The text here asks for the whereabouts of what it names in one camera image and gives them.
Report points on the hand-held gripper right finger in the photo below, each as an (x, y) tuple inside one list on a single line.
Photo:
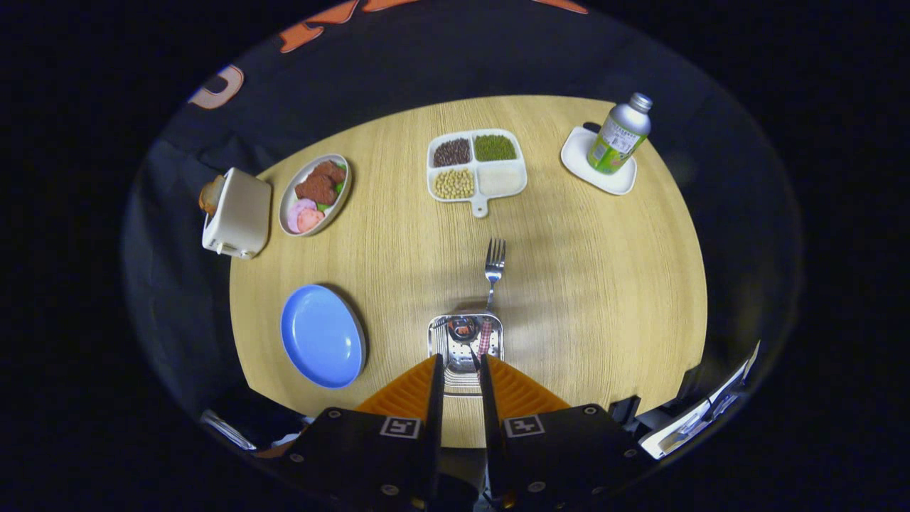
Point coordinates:
[(561, 455)]

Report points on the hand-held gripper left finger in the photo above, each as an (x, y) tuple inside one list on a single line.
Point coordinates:
[(370, 455)]

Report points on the blue plate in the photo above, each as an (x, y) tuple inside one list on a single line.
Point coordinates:
[(320, 338)]

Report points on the pink ham slice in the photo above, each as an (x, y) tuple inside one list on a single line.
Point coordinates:
[(295, 212), (311, 220)]

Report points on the green lettuce leaf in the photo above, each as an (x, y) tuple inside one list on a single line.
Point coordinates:
[(340, 188)]

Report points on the white oval food plate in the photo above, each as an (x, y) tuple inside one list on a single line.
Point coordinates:
[(288, 199)]

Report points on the white toaster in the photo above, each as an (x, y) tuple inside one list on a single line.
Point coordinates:
[(242, 213)]

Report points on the brown meat piece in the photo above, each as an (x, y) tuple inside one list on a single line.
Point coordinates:
[(316, 186)]

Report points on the white divided tray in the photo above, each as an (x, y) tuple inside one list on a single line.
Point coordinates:
[(501, 179)]

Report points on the pile of yellow beans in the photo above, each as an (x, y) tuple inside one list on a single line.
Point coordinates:
[(453, 183)]

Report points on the white coaster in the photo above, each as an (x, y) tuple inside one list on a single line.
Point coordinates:
[(579, 160)]

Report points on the toasted bread slice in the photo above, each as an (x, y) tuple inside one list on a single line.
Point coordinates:
[(206, 199), (219, 186)]

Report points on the pile of dark beans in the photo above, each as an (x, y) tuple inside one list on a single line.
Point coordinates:
[(452, 152)]

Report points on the pile of green beans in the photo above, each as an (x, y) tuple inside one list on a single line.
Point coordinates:
[(495, 147)]

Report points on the silver bottle green label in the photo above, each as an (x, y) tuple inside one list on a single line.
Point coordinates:
[(618, 139)]

